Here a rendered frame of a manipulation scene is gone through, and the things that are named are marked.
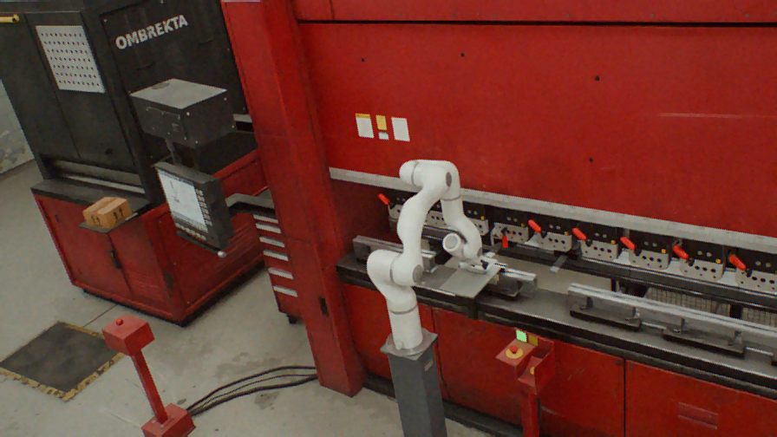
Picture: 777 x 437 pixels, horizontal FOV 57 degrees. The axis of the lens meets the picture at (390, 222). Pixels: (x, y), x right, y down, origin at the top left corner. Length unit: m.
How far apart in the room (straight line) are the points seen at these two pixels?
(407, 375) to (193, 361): 2.28
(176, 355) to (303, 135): 2.15
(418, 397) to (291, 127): 1.39
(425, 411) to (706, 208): 1.38
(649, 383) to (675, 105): 1.20
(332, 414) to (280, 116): 1.76
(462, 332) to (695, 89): 1.62
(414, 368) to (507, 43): 1.34
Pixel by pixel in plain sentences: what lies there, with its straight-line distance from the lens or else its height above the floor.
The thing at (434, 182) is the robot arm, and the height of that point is 1.64.
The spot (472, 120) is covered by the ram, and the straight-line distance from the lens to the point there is 3.07.
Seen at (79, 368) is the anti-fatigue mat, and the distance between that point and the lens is 5.38.
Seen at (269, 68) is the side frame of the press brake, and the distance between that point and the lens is 3.40.
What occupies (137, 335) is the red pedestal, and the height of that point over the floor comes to 0.76.
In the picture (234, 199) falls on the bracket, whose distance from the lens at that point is 4.06.
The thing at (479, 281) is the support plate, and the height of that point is 1.00.
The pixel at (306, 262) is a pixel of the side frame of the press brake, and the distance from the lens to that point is 3.84.
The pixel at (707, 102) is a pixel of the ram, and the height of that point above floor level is 1.89.
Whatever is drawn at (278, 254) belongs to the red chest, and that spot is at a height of 0.63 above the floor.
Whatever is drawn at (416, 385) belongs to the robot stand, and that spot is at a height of 0.85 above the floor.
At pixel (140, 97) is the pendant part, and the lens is 3.60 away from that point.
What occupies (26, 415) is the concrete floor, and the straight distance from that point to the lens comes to 5.21.
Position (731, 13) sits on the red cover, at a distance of 2.56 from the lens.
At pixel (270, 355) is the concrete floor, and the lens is 4.82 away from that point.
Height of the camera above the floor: 2.83
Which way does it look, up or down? 28 degrees down
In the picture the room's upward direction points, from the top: 10 degrees counter-clockwise
